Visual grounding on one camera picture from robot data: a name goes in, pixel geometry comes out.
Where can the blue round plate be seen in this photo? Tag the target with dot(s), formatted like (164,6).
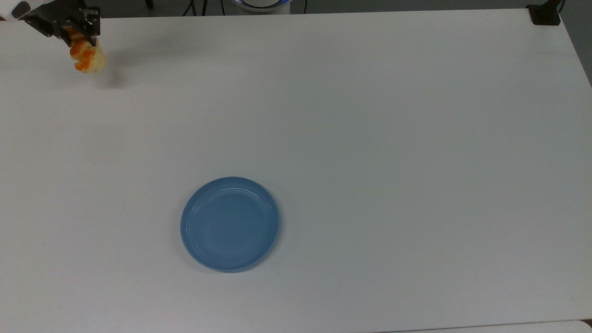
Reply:
(230,224)

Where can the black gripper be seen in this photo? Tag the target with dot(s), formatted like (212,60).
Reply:
(60,16)

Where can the bread with orange topping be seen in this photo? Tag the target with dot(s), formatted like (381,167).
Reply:
(88,58)

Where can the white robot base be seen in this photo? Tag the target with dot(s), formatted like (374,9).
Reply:
(262,4)

